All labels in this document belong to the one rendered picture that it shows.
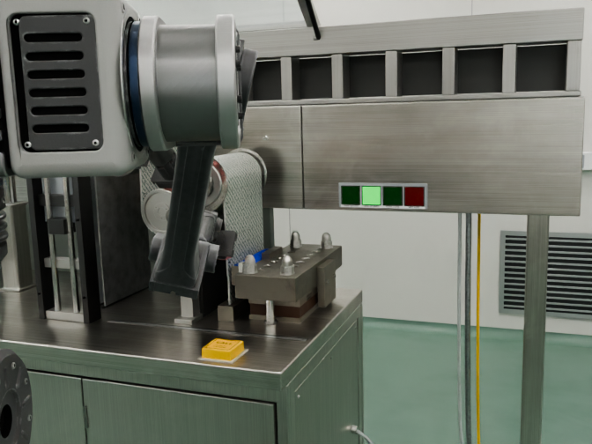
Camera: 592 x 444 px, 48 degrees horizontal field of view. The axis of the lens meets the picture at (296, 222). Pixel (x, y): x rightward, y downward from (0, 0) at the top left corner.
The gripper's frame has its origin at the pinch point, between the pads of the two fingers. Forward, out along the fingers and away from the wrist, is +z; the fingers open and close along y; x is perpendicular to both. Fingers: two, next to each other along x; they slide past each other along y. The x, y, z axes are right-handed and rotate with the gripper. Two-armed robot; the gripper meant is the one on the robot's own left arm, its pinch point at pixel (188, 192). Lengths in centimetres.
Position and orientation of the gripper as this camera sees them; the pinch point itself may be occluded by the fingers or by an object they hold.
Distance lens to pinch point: 165.1
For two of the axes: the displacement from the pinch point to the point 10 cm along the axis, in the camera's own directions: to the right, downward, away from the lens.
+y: 9.3, 0.3, -3.6
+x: 2.1, -8.5, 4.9
